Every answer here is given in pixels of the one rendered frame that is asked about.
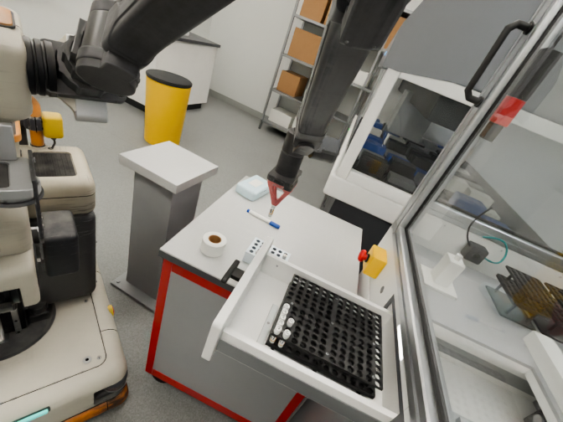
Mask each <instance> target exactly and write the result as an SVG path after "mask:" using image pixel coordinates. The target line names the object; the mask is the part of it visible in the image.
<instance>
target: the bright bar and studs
mask: <svg viewBox="0 0 563 422"><path fill-rule="evenodd" d="M277 309H278V306H277V305H275V304H273V305H272V307H271V309H270V312H269V314H268V316H267V319H266V321H265V323H264V326H263V328H262V329H261V333H260V335H259V337H258V339H257V341H256V342H258V343H260V344H261V345H263V344H264V341H265V340H266V336H267V333H268V332H269V329H270V327H271V324H272V321H273V319H274V317H275V315H276V311H277Z"/></svg>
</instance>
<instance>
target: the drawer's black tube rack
mask: <svg viewBox="0 0 563 422"><path fill-rule="evenodd" d="M302 280H304V281H305V282H306V283H303V282H302ZM299 281H300V282H299V285H298V288H297V292H296V294H295V296H294V299H293V302H290V300H291V299H290V298H287V299H288V302H290V303H291V304H292V306H291V308H290V311H289V313H288V316H287V320H286V323H285V325H284V327H283V330H281V337H280V338H279V339H278V338H277V339H276V340H275V341H274V343H270V341H269V340H270V338H271V331H270V333H269V336H268V338H267V340H266V344H265V345H267V346H268V347H270V349H271V350H273V351H274V349H275V350H277V351H278V352H280V353H283V354H285V355H287V356H288V357H290V358H293V359H295V360H297V361H298V362H300V363H302V364H304V365H306V366H308V367H310V368H312V370H313V371H314V372H315V373H316V372H317V371H318V372H320V373H322V374H324V375H326V376H328V377H330V378H331V379H333V380H335V381H337V382H339V383H341V384H343V385H345V386H347V387H349V388H351V389H353V390H355V391H356V393H357V394H362V395H364V396H366V397H368V398H370V399H374V398H375V389H378V390H380V391H382V390H383V354H382V320H381V315H379V314H377V313H375V312H373V311H370V310H368V309H366V308H364V307H362V306H360V305H358V304H356V303H354V302H352V301H350V300H348V299H346V298H343V297H341V296H339V295H337V294H335V293H333V292H331V291H329V290H327V289H325V288H323V287H321V286H319V285H316V284H314V283H312V282H311V281H309V280H306V279H304V278H301V280H299ZM290 283H291V282H290ZM290 283H289V285H290ZM309 284H311V285H312V286H310V285H309ZM289 285H288V287H289ZM301 285H304V287H302V286H301ZM288 287H287V290H288ZM316 287H317V288H318V289H319V290H318V289H317V288H316ZM308 288H310V289H311V291H310V290H309V289H308ZM315 291H316V292H317V293H318V294H317V293H315ZM323 291H326V293H324V292H323ZM286 293H287V291H286ZM286 293H285V295H284V297H283V300H282V302H281V305H280V308H279V310H278V313H279V311H280V309H281V306H282V303H283V301H284V300H285V299H284V298H285V296H286ZM330 294H332V295H333V296H330ZM322 295H324V296H325V297H323V296H322ZM329 298H331V299H332V300H333V301H330V300H329ZM339 299H342V300H343V301H340V300H339ZM285 301H287V300H285ZM347 302H348V303H349V304H347ZM339 303H341V304H342V306H340V305H339ZM346 306H347V307H348V308H349V309H348V308H346ZM354 306H356V307H357V308H355V307H354ZM361 309H363V310H364V311H361ZM353 310H355V311H356V312H357V313H356V312H354V311H353ZM368 312H369V313H370V314H371V315H370V314H369V313H368ZM278 313H277V314H276V318H277V316H278ZM360 313H362V314H363V315H364V316H361V314H360ZM375 316H377V317H378V318H379V319H378V318H376V317H375ZM368 317H369V318H370V319H369V318H368ZM276 318H275V321H276ZM289 318H292V319H293V320H294V323H293V325H292V327H288V326H287V321H288V319H289ZM275 321H274V322H273V325H272V327H271V330H272V328H273V326H274V324H275ZM376 321H377V322H378V323H379V324H378V323H377V322H376ZM376 326H377V327H378V328H377V327H376ZM285 329H287V330H289V331H290V332H291V335H290V336H289V338H288V339H284V338H283V336H282V334H283V333H284V331H285ZM376 331H377V332H378V333H379V334H378V333H377V332H376ZM375 336H377V337H378V338H379V339H377V338H376V337H375ZM280 340H282V341H283V342H285V344H284V345H283V347H278V343H279V341H280ZM375 341H376V342H378V343H379V345H378V344H377V343H376V342H375ZM375 349H377V350H378V351H379V352H376V351H375ZM375 355H377V356H378V357H379V359H378V358H377V357H376V356H375ZM375 361H377V362H378V363H379V365H377V364H376V363H375ZM375 368H378V369H379V371H380V372H377V371H376V370H375ZM376 374H377V375H378V376H379V378H380V379H377V378H376V377H375V375H376ZM375 382H377V383H379V385H380V386H379V387H378V386H377V385H376V384H375Z"/></svg>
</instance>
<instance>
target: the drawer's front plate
mask: <svg viewBox="0 0 563 422"><path fill-rule="evenodd" d="M273 240H274V239H273V238H271V237H269V236H267V238H266V240H265V241H264V243H263V245H262V246H261V247H260V249H259V250H258V252H257V254H256V256H255V257H254V259H253V260H252V261H251V263H250V265H249V266H248V268H247V269H246V271H245V273H244V275H243V276H242V277H241V278H240V281H239V282H238V284H237V285H236V287H235V289H234V290H233V291H232V293H231V294H230V296H229V298H228V300H227V301H226V303H225V304H224V306H223V307H222V309H221V310H220V312H219V314H218V316H217V317H216V318H215V319H214V322H213V324H212V326H211V328H210V331H209V335H208V338H207V341H206V343H205V346H204V350H203V353H202V356H201V357H202V358H204V359H206V360H208V361H210V359H211V358H212V357H213V355H214V352H215V350H216V347H217V344H218V342H219V339H220V337H221V334H222V331H223V330H224V329H225V327H229V325H230V323H231V321H232V320H233V318H234V316H235V314H236V312H237V311H238V309H239V308H240V305H241V303H242V301H243V300H244V299H245V296H246V295H247V293H248V291H249V289H250V288H251V286H252V284H253V282H254V281H255V279H256V277H257V276H258V274H259V272H260V270H261V267H262V265H263V263H264V260H265V258H266V255H267V253H268V252H269V250H270V248H271V245H272V243H273Z"/></svg>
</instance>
